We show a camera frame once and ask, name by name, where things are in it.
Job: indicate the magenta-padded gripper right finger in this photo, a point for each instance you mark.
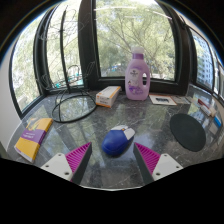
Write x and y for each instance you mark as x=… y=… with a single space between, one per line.
x=164 y=165

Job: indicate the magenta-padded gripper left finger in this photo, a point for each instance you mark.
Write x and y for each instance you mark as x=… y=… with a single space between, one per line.
x=60 y=164

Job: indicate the blue and white computer mouse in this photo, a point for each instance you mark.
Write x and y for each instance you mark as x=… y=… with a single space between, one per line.
x=115 y=143

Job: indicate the black round mouse pad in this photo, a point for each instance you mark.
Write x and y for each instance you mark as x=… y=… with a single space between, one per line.
x=187 y=131

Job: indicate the yellow and purple book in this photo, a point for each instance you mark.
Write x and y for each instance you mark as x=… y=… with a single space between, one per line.
x=32 y=138

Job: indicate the white booklet with dark picture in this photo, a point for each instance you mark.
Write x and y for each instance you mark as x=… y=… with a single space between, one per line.
x=162 y=100

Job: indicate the small blue box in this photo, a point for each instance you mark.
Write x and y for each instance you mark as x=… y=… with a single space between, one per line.
x=217 y=121

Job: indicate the small white box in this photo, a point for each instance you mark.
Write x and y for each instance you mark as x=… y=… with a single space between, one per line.
x=208 y=110

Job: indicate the white and orange carton box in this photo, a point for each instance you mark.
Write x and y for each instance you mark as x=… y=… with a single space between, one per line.
x=107 y=96

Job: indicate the purple detergent bottle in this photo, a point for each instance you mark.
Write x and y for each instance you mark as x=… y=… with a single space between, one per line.
x=136 y=80

